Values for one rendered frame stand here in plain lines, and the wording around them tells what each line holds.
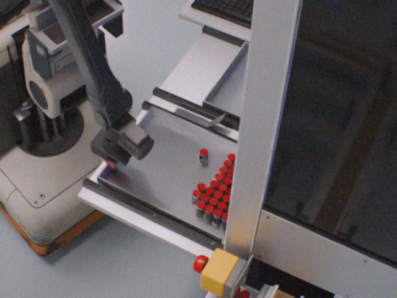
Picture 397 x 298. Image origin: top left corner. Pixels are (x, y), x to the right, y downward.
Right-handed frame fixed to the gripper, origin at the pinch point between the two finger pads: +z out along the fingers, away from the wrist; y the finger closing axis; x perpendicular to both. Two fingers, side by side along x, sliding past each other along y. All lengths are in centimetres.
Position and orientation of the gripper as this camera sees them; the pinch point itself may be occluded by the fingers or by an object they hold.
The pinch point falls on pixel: (114, 165)
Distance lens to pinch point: 170.7
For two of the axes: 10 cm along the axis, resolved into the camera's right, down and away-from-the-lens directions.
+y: 8.7, 4.5, -1.9
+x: 4.8, -7.0, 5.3
